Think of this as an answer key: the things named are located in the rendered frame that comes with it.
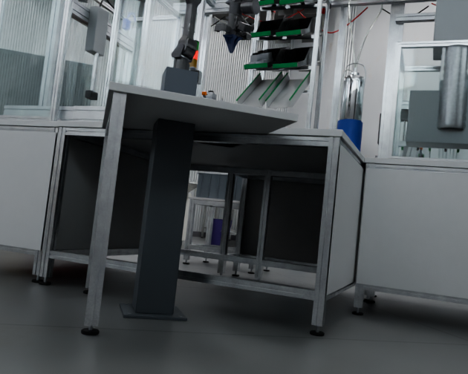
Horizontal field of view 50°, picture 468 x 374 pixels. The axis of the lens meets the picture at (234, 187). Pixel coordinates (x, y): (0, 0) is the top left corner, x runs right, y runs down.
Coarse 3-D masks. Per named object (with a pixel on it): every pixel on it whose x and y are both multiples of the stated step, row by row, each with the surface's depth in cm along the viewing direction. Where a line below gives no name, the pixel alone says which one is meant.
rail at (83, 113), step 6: (78, 108) 273; (84, 108) 271; (90, 108) 270; (96, 108) 268; (102, 108) 267; (78, 114) 272; (84, 114) 271; (90, 114) 269; (96, 114) 268; (102, 114) 267; (72, 120) 273; (78, 120) 272; (84, 120) 270; (90, 120) 270; (96, 120) 268; (102, 120) 267
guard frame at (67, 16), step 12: (0, 0) 298; (72, 0) 280; (96, 0) 377; (0, 12) 297; (60, 36) 278; (60, 48) 277; (60, 60) 276; (60, 72) 276; (60, 84) 277; (60, 96) 277; (36, 120) 278; (48, 120) 275
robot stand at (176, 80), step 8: (168, 72) 216; (176, 72) 217; (184, 72) 218; (192, 72) 219; (168, 80) 216; (176, 80) 217; (184, 80) 218; (192, 80) 219; (160, 88) 228; (168, 88) 216; (176, 88) 217; (184, 88) 218; (192, 88) 219
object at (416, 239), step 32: (384, 160) 275; (416, 160) 269; (384, 192) 273; (416, 192) 267; (448, 192) 262; (384, 224) 271; (416, 224) 266; (448, 224) 260; (384, 256) 270; (416, 256) 264; (448, 256) 258; (384, 288) 270; (416, 288) 262; (448, 288) 257
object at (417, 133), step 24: (408, 48) 288; (432, 48) 283; (408, 72) 286; (432, 72) 282; (408, 96) 285; (432, 96) 280; (408, 120) 284; (432, 120) 279; (408, 144) 282; (432, 144) 278; (456, 144) 273
